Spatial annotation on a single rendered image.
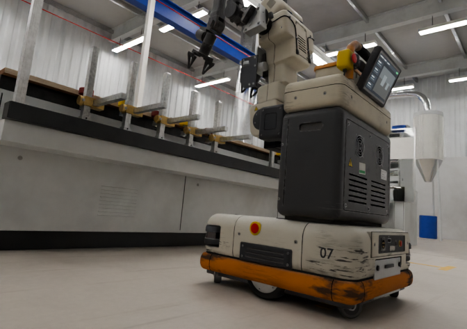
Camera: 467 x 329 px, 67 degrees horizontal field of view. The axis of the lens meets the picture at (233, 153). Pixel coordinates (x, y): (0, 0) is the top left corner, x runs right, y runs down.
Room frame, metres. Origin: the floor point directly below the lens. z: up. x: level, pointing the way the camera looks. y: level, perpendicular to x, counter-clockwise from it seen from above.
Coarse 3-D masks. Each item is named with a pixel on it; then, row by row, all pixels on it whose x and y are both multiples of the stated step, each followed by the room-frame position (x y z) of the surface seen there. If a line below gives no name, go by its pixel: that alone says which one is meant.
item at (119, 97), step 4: (108, 96) 1.74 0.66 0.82; (112, 96) 1.72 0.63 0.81; (116, 96) 1.69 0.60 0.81; (120, 96) 1.67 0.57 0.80; (124, 96) 1.68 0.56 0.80; (96, 100) 1.83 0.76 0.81; (100, 100) 1.80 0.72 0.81; (104, 100) 1.77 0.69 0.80; (108, 100) 1.74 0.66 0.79; (112, 100) 1.72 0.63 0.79; (116, 100) 1.71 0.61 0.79; (120, 100) 1.71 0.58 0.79; (96, 104) 1.83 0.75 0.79; (100, 104) 1.82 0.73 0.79; (104, 104) 1.81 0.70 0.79; (80, 108) 1.94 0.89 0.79
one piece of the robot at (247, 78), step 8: (256, 48) 1.63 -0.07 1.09; (256, 56) 1.60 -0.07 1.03; (240, 64) 1.69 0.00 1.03; (248, 64) 1.63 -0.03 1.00; (256, 64) 1.60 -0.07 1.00; (264, 64) 1.59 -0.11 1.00; (240, 72) 1.66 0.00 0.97; (248, 72) 1.63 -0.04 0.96; (256, 72) 1.60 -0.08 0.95; (240, 80) 1.66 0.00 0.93; (248, 80) 1.63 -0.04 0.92
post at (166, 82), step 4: (164, 76) 2.21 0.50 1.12; (168, 76) 2.21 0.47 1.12; (164, 80) 2.21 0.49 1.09; (168, 80) 2.21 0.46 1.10; (164, 84) 2.20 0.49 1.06; (168, 84) 2.21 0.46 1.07; (164, 88) 2.20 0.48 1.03; (168, 88) 2.21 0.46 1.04; (164, 92) 2.20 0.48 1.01; (168, 92) 2.22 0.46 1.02; (164, 96) 2.20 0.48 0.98; (164, 100) 2.20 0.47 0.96; (160, 112) 2.21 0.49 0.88; (164, 112) 2.21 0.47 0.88; (160, 124) 2.20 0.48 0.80; (160, 128) 2.19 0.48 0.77; (164, 128) 2.22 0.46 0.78; (156, 132) 2.21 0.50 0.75; (160, 132) 2.20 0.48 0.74
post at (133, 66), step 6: (132, 66) 2.01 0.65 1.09; (132, 72) 2.01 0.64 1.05; (132, 78) 2.01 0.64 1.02; (132, 84) 2.02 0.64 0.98; (126, 90) 2.03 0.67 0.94; (132, 90) 2.02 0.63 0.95; (132, 96) 2.03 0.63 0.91; (126, 102) 2.01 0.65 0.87; (132, 102) 2.03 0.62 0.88; (126, 114) 2.01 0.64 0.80; (126, 120) 2.01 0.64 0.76; (126, 126) 2.02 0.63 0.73
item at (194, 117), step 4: (184, 116) 2.11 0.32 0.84; (188, 116) 2.08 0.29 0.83; (192, 116) 2.06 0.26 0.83; (196, 116) 2.04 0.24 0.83; (168, 120) 2.21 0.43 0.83; (172, 120) 2.18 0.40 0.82; (176, 120) 2.16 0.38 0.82; (180, 120) 2.13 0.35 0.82; (184, 120) 2.11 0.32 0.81; (188, 120) 2.10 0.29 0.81; (192, 120) 2.10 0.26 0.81; (152, 124) 2.32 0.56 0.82; (156, 124) 2.29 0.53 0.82
